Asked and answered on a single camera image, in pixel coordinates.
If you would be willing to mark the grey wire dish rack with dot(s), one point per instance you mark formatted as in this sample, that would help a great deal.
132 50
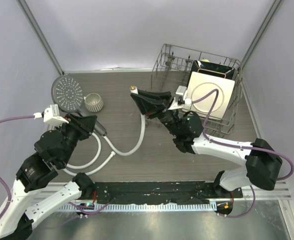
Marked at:
172 69

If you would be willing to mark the black square plate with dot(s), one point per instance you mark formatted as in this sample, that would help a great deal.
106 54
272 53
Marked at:
212 69

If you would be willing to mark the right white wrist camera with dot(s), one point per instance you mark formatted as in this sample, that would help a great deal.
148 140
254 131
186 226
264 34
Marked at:
180 99

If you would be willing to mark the white square plate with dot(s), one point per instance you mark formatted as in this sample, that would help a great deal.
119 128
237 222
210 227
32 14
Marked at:
200 85

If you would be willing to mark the white slotted cable duct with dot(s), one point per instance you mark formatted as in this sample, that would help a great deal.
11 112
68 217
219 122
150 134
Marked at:
126 208

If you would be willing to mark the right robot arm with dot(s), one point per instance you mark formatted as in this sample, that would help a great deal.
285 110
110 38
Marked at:
258 164

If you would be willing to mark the ribbed ceramic mug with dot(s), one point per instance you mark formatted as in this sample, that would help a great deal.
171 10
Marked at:
93 102

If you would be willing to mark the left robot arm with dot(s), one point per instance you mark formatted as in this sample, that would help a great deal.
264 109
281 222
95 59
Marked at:
53 150

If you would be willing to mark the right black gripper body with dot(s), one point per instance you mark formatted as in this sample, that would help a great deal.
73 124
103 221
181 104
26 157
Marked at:
169 117

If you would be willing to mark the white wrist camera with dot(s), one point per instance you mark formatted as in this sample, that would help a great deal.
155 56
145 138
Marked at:
180 99
51 116

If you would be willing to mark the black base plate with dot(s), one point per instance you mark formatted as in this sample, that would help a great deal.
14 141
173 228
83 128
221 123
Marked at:
159 192

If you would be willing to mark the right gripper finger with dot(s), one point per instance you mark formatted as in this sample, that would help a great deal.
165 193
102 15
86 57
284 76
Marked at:
149 105
151 97

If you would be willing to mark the grey shower head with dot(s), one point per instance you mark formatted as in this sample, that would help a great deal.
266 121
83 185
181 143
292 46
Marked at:
68 94

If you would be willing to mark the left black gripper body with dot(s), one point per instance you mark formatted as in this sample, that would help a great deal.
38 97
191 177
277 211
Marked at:
73 134

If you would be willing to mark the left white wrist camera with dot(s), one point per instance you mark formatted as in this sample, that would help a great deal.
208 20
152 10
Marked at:
51 116

